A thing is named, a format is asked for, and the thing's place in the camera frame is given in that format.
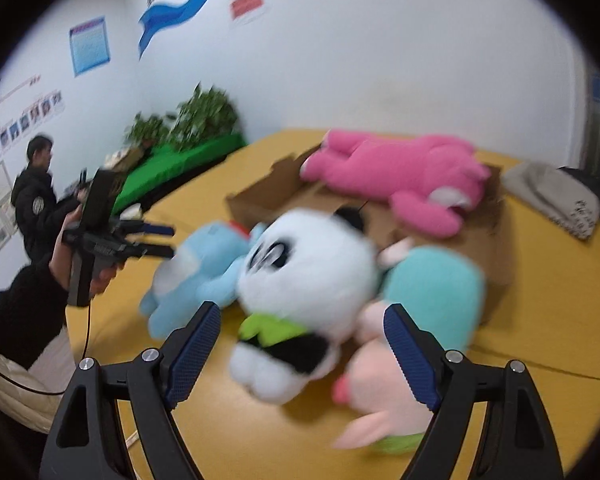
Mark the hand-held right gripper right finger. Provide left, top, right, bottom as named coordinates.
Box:
left=382, top=302, right=566, bottom=480

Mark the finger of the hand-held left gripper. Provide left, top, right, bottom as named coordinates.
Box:
left=117, top=220, right=176, bottom=237
left=124, top=243, right=176, bottom=261

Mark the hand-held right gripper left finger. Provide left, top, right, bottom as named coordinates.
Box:
left=42, top=301, right=223, bottom=480

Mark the light blue plush toy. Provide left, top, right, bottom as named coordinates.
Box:
left=140, top=220, right=266, bottom=339

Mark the cardboard box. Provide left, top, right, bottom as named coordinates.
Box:
left=225, top=135, right=512, bottom=327

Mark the panda plush toy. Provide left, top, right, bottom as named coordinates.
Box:
left=229, top=207, right=388, bottom=406

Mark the person's left forearm black sleeve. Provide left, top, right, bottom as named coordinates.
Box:
left=0, top=259, right=72, bottom=371

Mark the yellow wooden desktop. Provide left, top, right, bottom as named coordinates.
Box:
left=65, top=129, right=600, bottom=480

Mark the person's left hand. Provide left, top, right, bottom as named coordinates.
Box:
left=49, top=207, right=126, bottom=296

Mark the green table cloth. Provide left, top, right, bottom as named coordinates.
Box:
left=111, top=132, right=247, bottom=212

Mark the teal and pink plush toy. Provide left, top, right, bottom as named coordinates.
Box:
left=332, top=237, right=487, bottom=454

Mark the small green potted plant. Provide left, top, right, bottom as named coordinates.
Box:
left=124, top=112, right=170, bottom=155

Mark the large green potted plant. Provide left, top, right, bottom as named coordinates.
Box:
left=169, top=84, right=242, bottom=152

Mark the cream padded cloth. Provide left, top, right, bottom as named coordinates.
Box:
left=0, top=329, right=77, bottom=435

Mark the grey knit hat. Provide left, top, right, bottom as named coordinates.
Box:
left=502, top=160, right=600, bottom=241

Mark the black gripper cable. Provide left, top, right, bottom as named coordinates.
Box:
left=80, top=304, right=92, bottom=358

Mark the row of wall photos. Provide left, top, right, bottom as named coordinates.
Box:
left=0, top=89, right=66, bottom=171

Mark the thin black desk cable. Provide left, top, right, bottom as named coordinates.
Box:
left=475, top=344, right=600, bottom=382

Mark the blue framed wall poster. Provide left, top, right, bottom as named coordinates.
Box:
left=69, top=16, right=112, bottom=78

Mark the blue wave wall decal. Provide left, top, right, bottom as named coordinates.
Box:
left=138, top=0, right=263, bottom=62

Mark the red and white wall sign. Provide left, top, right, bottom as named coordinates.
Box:
left=228, top=0, right=269, bottom=24

